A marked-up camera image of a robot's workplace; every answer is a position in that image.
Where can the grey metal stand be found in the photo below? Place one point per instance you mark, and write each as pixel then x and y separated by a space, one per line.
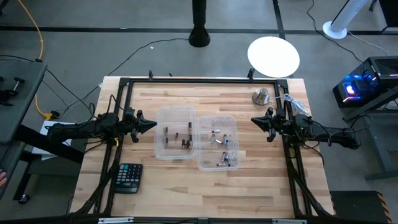
pixel 384 149

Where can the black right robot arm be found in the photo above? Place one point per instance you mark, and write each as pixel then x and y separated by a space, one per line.
pixel 342 138

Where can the black box with hazard stripes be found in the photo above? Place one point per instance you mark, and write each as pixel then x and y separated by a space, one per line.
pixel 354 207

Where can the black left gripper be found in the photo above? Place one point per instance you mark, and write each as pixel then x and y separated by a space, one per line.
pixel 130 124

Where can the black flared pole stand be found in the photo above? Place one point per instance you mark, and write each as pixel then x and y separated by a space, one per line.
pixel 199 34

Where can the silver metal bracket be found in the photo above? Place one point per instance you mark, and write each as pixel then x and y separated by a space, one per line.
pixel 289 221
pixel 115 220

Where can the black calculator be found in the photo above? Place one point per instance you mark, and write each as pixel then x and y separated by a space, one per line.
pixel 127 178

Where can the white board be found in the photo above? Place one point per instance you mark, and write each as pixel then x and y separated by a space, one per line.
pixel 40 152

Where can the silver metal bell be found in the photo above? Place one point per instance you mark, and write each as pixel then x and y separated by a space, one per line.
pixel 261 96

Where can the person's hand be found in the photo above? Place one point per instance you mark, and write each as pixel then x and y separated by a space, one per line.
pixel 2 179

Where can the white tower fan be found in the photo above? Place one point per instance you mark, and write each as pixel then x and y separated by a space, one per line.
pixel 334 29

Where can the grey side table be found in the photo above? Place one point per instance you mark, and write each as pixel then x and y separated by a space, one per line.
pixel 31 93

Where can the black aluminium table frame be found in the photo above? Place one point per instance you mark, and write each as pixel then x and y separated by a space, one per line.
pixel 211 81

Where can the black computer with coloured lights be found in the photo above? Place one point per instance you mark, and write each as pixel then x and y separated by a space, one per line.
pixel 379 71

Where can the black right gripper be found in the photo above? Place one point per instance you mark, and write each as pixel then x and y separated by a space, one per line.
pixel 281 123

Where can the white round disc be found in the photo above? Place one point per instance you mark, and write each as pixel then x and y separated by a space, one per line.
pixel 273 56

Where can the clear plastic bin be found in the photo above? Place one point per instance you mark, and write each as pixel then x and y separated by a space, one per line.
pixel 175 115
pixel 206 124

